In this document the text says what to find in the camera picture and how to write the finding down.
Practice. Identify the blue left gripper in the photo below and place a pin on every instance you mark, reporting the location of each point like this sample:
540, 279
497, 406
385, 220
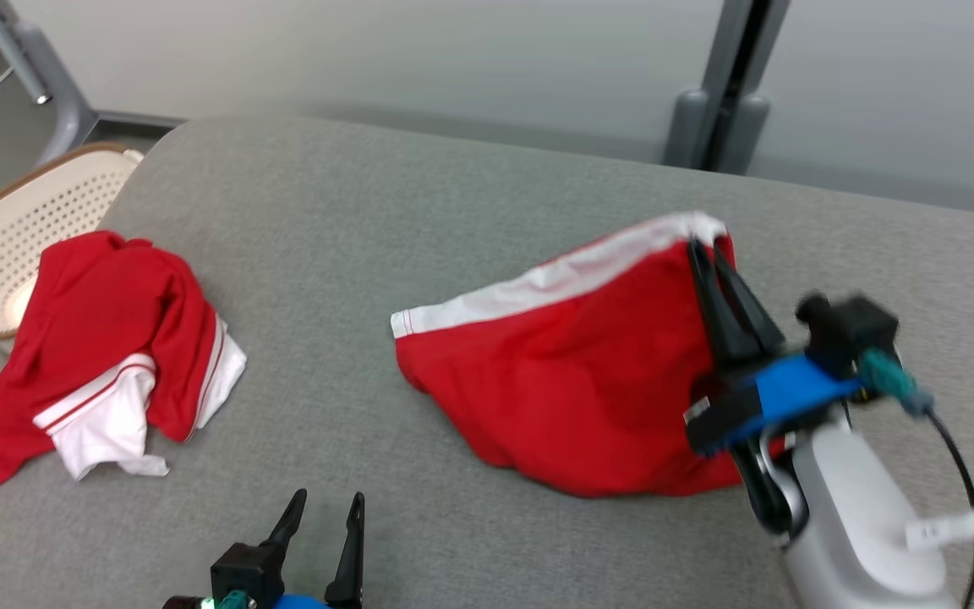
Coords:
301, 602

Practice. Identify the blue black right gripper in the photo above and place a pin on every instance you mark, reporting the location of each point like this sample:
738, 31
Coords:
783, 393

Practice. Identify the red shorts white waistband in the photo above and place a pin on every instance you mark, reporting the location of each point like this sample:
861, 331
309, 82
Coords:
588, 372

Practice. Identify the red and white shirt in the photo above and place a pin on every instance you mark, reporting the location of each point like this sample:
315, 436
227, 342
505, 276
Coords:
106, 313

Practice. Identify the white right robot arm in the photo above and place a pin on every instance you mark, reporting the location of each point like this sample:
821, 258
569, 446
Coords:
850, 516

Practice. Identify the cream perforated laundry basket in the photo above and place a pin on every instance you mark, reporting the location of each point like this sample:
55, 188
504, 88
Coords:
5, 237

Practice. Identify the grey metal desk leg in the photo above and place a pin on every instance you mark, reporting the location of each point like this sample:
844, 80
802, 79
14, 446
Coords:
39, 68

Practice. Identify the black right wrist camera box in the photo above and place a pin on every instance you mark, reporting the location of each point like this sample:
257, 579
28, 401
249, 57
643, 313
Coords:
855, 330

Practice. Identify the grey wall partition post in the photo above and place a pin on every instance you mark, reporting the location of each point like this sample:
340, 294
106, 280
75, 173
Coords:
719, 93

